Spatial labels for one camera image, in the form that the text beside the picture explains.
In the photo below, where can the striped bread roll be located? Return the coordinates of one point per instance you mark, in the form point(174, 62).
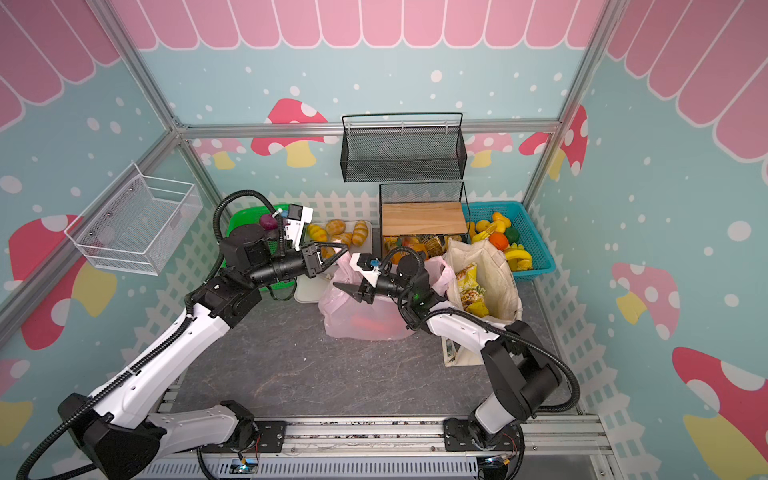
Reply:
point(345, 238)
point(317, 233)

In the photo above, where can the purple onion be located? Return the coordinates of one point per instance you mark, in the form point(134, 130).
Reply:
point(268, 222)

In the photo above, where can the teal plastic basket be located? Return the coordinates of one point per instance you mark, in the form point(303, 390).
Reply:
point(519, 228)

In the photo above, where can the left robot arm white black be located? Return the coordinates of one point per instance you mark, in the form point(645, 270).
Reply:
point(115, 426)

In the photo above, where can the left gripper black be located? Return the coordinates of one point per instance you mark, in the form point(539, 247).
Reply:
point(313, 258)

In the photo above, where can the pink plastic grocery bag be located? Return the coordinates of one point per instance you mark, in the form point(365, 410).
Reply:
point(346, 318)

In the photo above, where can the canvas tote bag leaf print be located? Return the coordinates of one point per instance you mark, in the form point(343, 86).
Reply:
point(497, 285)

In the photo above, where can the orange yellow candy bag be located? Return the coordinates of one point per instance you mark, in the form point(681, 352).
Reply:
point(412, 242)

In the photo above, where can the yellow banana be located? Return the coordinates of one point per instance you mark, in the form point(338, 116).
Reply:
point(518, 258)

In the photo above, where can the round bread roll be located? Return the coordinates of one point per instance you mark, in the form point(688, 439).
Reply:
point(335, 227)

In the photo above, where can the orange fruit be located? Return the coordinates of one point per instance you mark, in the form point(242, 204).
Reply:
point(499, 240)

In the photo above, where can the striped bread roll left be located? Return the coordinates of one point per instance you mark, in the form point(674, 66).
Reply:
point(317, 233)

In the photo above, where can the green plastic basket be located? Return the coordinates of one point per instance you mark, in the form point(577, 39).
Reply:
point(246, 239)

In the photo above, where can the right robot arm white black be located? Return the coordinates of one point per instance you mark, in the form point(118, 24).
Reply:
point(526, 378)

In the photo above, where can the striped bread roll middle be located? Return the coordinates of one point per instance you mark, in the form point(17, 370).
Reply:
point(345, 238)

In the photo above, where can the black mesh wall basket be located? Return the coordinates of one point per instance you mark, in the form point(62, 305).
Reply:
point(403, 147)

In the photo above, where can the black wire shelf rack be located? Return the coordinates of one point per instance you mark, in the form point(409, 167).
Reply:
point(422, 210)

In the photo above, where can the yellow green corn snack bag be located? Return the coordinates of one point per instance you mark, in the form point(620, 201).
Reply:
point(470, 290)

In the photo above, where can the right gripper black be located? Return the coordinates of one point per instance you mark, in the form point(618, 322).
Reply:
point(369, 285)

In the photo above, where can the yellow Lays chips bag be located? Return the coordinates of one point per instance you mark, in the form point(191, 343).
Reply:
point(477, 308)

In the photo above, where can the white wire wall basket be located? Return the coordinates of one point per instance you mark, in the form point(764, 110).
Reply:
point(136, 224)

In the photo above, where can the long bread roll right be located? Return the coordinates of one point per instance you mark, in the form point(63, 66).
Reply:
point(360, 233)

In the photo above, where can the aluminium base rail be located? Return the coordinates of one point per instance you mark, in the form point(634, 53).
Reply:
point(428, 447)

